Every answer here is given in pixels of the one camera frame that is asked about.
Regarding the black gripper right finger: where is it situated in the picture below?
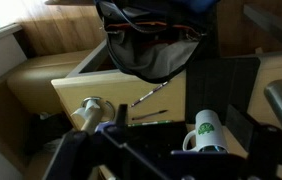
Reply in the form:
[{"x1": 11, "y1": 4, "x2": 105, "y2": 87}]
[{"x1": 225, "y1": 104, "x2": 259, "y2": 153}]

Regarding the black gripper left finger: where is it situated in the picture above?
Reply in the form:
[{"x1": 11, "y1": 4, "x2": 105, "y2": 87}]
[{"x1": 115, "y1": 103, "x2": 129, "y2": 127}]

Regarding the green pen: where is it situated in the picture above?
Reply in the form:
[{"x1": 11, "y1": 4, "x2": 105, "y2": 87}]
[{"x1": 127, "y1": 119, "x2": 174, "y2": 128}]

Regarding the paper towel holder with tube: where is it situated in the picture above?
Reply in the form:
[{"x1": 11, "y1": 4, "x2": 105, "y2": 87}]
[{"x1": 70, "y1": 95, "x2": 116, "y2": 135}]

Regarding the white mug with green logo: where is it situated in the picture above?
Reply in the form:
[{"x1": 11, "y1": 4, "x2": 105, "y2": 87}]
[{"x1": 182, "y1": 109, "x2": 230, "y2": 154}]

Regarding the black mat beside tumbler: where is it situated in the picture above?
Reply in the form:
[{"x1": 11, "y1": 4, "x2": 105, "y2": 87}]
[{"x1": 184, "y1": 57, "x2": 261, "y2": 125}]

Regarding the black and grey backpack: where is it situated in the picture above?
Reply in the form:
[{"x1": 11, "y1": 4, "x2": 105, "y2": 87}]
[{"x1": 94, "y1": 0, "x2": 220, "y2": 84}]

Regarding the beige cushioned bench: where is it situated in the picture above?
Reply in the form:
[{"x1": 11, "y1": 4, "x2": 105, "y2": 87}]
[{"x1": 6, "y1": 49, "x2": 95, "y2": 116}]

